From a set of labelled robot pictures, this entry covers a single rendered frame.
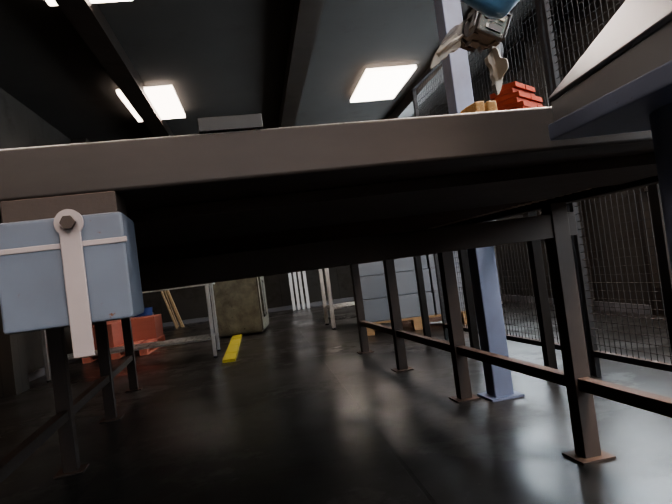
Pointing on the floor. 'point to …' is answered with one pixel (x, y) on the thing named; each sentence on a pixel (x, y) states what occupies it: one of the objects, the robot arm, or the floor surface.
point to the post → (480, 257)
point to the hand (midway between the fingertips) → (462, 84)
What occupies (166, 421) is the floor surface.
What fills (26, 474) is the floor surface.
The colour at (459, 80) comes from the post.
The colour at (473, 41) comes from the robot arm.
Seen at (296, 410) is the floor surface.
